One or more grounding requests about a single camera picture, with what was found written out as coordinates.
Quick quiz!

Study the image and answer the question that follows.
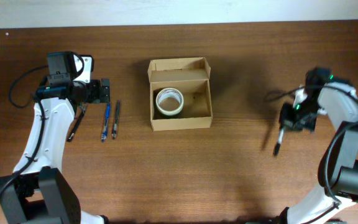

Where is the black slim pen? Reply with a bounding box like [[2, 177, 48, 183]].
[[67, 105, 88, 142]]

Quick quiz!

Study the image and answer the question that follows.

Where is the grey black marker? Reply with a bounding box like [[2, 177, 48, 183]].
[[273, 128, 285, 157]]

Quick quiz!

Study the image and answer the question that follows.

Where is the white masking tape roll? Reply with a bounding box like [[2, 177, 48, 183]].
[[155, 87, 185, 117]]

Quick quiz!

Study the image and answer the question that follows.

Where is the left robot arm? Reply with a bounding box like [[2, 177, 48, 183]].
[[0, 51, 110, 223]]

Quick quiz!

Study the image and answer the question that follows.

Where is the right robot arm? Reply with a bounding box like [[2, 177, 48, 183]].
[[273, 67, 358, 223]]

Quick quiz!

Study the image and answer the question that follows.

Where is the blue ballpoint pen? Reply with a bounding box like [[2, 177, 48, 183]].
[[101, 102, 111, 142]]

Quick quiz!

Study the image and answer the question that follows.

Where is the dark grey pen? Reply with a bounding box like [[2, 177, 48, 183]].
[[111, 100, 121, 140]]

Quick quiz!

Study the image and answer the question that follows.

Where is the open cardboard box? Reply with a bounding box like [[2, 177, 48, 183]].
[[148, 57, 213, 131]]

